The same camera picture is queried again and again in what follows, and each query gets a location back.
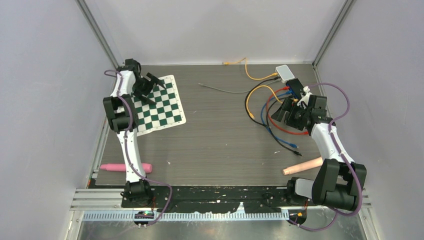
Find beige cylinder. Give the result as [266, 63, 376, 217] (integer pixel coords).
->
[282, 157, 323, 176]

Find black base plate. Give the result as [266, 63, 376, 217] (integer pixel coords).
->
[120, 185, 307, 214]

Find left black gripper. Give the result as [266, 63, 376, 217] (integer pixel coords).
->
[133, 74, 164, 105]

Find black ethernet cable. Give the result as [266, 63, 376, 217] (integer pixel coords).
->
[244, 77, 303, 157]

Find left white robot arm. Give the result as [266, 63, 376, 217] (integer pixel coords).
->
[102, 58, 166, 207]

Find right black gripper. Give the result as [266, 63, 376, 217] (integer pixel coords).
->
[271, 97, 311, 132]

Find pink cylinder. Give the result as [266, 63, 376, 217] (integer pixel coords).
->
[99, 163, 153, 174]

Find green white chessboard mat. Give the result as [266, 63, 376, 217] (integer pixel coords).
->
[133, 74, 187, 136]

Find yellow cable to router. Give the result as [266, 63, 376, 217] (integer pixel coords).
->
[222, 57, 278, 81]

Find grey thin cable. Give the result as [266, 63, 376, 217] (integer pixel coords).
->
[198, 82, 251, 95]

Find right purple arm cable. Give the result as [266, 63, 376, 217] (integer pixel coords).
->
[288, 82, 364, 232]

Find black network switch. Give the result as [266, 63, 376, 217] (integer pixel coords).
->
[285, 78, 304, 100]

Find white router box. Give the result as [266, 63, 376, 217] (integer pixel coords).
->
[275, 64, 295, 84]

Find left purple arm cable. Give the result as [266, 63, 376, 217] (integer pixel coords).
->
[104, 69, 174, 227]

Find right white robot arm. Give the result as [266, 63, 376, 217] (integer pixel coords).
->
[280, 86, 367, 216]

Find red ethernet cable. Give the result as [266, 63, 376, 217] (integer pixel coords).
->
[266, 87, 309, 136]

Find slotted cable duct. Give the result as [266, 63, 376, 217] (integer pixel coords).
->
[82, 209, 289, 222]

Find yellow ethernet cable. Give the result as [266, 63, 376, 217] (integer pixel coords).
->
[245, 85, 277, 120]

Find blue ethernet cable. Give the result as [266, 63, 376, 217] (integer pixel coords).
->
[260, 91, 299, 149]

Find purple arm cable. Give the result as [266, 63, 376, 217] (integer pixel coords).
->
[288, 82, 364, 232]
[104, 69, 174, 227]

